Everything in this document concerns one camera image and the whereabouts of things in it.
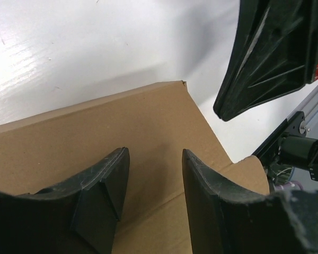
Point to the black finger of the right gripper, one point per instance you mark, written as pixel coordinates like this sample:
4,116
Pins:
275,53

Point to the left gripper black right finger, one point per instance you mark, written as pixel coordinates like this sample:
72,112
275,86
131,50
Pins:
225,217

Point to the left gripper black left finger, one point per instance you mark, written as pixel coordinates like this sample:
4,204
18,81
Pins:
77,215

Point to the brown cardboard box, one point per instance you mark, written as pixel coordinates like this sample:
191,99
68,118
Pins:
156,123

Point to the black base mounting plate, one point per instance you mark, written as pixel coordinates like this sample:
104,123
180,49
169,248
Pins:
267,152

